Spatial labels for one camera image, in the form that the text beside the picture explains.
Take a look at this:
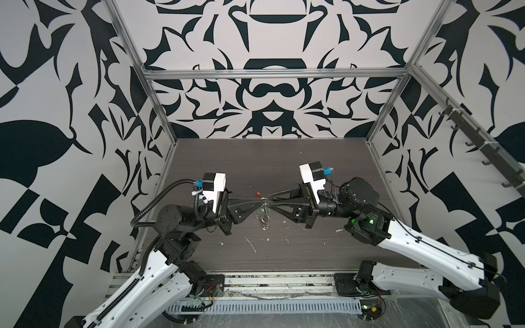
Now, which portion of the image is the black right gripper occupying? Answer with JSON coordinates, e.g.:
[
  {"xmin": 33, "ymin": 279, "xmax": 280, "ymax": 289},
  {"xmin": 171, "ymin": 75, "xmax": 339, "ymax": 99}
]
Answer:
[{"xmin": 276, "ymin": 180, "xmax": 360, "ymax": 230}]

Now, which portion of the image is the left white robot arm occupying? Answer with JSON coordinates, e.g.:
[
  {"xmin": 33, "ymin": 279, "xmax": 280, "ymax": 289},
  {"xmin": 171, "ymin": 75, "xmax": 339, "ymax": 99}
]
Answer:
[{"xmin": 66, "ymin": 174, "xmax": 263, "ymax": 327}]

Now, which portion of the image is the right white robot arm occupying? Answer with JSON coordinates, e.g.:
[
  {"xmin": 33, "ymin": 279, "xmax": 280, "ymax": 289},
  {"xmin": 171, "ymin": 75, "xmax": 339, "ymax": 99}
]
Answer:
[{"xmin": 269, "ymin": 177, "xmax": 500, "ymax": 320}]

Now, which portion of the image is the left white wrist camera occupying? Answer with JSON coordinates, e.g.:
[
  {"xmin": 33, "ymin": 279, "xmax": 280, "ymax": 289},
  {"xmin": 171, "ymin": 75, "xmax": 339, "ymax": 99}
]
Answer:
[{"xmin": 191, "ymin": 172, "xmax": 226, "ymax": 213}]

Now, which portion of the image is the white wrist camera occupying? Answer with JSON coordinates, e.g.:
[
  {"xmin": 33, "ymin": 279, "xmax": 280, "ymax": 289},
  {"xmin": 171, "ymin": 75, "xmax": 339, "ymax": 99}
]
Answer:
[
  {"xmin": 299, "ymin": 161, "xmax": 333, "ymax": 204},
  {"xmin": 191, "ymin": 172, "xmax": 226, "ymax": 213}
]

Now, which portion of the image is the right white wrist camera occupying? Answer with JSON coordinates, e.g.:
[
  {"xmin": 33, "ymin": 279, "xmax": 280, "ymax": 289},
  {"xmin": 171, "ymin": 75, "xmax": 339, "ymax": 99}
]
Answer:
[{"xmin": 299, "ymin": 161, "xmax": 333, "ymax": 204}]

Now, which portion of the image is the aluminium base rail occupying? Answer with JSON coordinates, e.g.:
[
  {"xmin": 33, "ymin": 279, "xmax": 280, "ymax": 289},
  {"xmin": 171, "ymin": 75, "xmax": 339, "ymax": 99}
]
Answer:
[{"xmin": 110, "ymin": 270, "xmax": 411, "ymax": 297}]

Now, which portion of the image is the white slotted cable duct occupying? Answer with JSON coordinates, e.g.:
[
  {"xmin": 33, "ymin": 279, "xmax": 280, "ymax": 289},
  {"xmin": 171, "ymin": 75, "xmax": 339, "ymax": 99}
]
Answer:
[{"xmin": 166, "ymin": 299, "xmax": 362, "ymax": 315}]

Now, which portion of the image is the black wall hook rack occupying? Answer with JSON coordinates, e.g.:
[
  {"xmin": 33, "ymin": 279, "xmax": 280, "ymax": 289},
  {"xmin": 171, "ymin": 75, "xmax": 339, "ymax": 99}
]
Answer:
[{"xmin": 438, "ymin": 98, "xmax": 524, "ymax": 197}]

